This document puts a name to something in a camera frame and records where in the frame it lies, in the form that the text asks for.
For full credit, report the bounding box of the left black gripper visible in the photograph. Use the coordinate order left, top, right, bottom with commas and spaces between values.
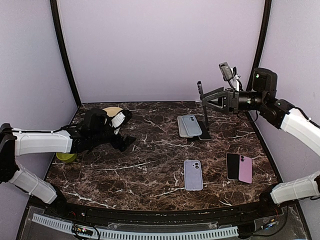
90, 116, 137, 152

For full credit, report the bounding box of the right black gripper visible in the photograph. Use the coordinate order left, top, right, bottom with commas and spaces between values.
201, 87, 267, 115

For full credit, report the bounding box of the lavender phone case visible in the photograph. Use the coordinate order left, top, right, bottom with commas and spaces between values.
183, 160, 203, 191

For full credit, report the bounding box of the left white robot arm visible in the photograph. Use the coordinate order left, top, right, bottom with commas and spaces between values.
0, 108, 136, 218

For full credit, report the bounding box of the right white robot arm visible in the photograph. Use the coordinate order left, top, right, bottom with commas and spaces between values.
197, 66, 320, 217

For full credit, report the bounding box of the grey clear phone case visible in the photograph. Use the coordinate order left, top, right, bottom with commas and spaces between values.
177, 116, 191, 138

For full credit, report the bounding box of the black phone face up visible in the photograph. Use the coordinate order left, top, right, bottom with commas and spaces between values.
226, 153, 240, 181

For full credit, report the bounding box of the pink phone face down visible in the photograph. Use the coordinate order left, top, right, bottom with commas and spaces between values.
238, 155, 253, 184

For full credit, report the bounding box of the beige round plate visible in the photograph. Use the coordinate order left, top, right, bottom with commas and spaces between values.
103, 106, 123, 117

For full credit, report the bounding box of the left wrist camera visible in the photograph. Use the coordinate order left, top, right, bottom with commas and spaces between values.
111, 109, 133, 130

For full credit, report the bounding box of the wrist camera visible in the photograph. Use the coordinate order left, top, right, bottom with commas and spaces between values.
111, 109, 133, 130
218, 62, 243, 92

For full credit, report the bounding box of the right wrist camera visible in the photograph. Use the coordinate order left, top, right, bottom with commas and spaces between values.
218, 62, 243, 92

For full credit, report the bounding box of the right black frame post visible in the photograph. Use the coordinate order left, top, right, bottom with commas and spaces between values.
240, 0, 273, 108

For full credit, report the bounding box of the black frame post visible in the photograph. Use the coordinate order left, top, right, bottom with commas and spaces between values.
240, 0, 273, 108
49, 0, 82, 108

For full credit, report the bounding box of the white slotted cable duct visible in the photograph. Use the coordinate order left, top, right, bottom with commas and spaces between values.
31, 213, 239, 240

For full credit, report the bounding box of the left black frame post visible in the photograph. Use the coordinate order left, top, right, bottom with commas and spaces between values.
49, 0, 82, 108

